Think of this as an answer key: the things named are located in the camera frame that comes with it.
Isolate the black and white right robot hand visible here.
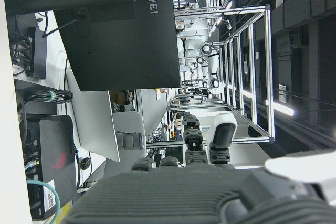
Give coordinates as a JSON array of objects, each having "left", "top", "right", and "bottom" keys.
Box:
[{"left": 62, "top": 112, "right": 336, "bottom": 224}]

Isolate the black mini PC red logo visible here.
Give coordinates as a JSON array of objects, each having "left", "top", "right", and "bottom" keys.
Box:
[{"left": 25, "top": 115, "right": 77, "bottom": 220}]

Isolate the white robot arms background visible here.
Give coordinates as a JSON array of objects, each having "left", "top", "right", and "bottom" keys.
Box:
[{"left": 178, "top": 36, "right": 222, "bottom": 89}]

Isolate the black Huawei monitor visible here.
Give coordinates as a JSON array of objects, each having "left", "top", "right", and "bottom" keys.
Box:
[{"left": 5, "top": 0, "right": 182, "bottom": 92}]

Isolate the teal network cable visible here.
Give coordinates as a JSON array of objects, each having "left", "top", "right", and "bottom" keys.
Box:
[{"left": 25, "top": 160, "right": 61, "bottom": 220}]

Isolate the black cable bundle green tie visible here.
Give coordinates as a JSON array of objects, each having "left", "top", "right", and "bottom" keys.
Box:
[{"left": 25, "top": 90, "right": 75, "bottom": 103}]

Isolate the aluminium profile cage frame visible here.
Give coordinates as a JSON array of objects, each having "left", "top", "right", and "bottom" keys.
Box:
[{"left": 167, "top": 4, "right": 276, "bottom": 145}]

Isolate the black cable hub box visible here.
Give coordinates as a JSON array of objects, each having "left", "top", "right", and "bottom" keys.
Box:
[{"left": 25, "top": 26, "right": 48, "bottom": 80}]

